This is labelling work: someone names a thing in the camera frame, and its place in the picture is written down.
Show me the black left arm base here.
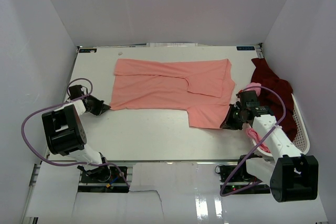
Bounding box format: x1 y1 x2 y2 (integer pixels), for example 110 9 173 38
77 166 129 193

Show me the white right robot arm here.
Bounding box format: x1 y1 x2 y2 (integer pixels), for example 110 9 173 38
219 86 319 202

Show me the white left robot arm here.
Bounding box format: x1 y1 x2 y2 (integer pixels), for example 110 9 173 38
41 85 111 182

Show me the light pink t shirt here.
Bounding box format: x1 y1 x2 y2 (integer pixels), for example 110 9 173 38
246 82 270 153

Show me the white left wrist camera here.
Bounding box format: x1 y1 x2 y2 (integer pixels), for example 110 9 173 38
80 86 88 94

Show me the white paper sheets front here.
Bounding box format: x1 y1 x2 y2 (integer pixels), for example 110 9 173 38
26 163 328 223

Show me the blue table label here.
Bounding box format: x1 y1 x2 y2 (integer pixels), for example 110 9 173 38
236 46 255 51
78 48 97 54

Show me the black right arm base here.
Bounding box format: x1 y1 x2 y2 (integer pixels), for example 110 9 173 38
214 155 270 197

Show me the blue right table label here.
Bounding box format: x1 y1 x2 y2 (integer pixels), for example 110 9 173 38
236 46 255 51

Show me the dark red t shirt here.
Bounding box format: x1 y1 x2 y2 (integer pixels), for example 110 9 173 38
251 58 297 141

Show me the salmon pink t shirt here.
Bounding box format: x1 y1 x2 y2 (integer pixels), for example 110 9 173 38
110 59 235 129

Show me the white perforated laundry basket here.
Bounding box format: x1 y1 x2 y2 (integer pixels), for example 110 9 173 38
249 94 310 159

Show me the blue left table label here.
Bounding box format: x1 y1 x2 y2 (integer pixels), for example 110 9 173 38
78 48 97 54

